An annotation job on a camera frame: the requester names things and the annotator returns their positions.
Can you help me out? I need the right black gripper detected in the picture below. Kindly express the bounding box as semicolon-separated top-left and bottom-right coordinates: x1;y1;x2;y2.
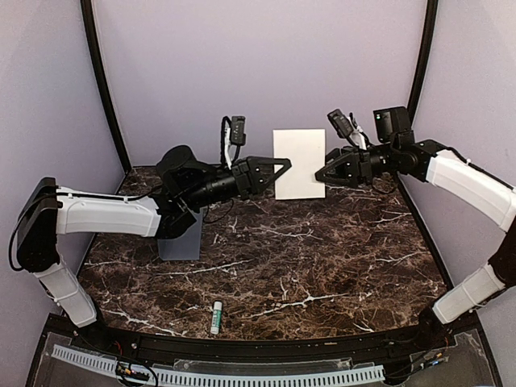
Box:
310;141;397;188

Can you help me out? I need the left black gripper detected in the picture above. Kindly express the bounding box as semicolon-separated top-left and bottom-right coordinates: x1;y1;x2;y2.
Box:
183;155;293;210

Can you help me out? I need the beige lined letter paper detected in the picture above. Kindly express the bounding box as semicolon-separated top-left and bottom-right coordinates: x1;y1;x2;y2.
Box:
273;128;326;200

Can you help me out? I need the grey blue envelope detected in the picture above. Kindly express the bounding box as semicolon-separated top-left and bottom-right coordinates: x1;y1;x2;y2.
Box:
157;212;203;261

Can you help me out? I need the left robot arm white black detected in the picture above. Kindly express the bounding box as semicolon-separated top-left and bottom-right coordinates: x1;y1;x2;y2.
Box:
8;145;291;352

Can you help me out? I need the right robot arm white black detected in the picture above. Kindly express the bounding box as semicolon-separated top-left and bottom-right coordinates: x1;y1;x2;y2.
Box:
315;106;515;350

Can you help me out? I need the white green glue stick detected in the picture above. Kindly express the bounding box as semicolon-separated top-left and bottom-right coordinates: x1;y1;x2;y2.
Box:
210;301;223;335

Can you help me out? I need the clear acrylic front plate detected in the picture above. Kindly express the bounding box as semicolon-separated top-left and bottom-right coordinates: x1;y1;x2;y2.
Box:
173;357;353;376

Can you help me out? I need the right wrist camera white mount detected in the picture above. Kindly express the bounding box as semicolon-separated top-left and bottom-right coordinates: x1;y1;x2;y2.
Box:
327;109;368;150

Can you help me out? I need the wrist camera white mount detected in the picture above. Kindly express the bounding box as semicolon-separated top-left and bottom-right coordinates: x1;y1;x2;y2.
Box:
327;109;368;150
220;116;246;169

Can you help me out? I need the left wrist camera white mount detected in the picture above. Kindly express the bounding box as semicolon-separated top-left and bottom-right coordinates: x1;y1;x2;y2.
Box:
220;116;246;169

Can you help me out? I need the black curved front rail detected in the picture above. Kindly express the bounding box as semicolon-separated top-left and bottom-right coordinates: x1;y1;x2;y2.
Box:
87;327;423;364

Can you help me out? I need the right black frame post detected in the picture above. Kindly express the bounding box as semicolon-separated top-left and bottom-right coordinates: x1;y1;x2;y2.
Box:
407;0;439;122

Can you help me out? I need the black frame post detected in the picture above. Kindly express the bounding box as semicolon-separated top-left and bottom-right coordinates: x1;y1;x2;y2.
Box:
407;0;439;122
80;0;132;174

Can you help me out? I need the white slotted cable duct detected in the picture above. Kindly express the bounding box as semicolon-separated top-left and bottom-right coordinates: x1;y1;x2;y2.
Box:
52;344;385;386

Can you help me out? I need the left black frame post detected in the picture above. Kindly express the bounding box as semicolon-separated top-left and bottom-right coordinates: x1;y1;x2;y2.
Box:
80;0;132;174

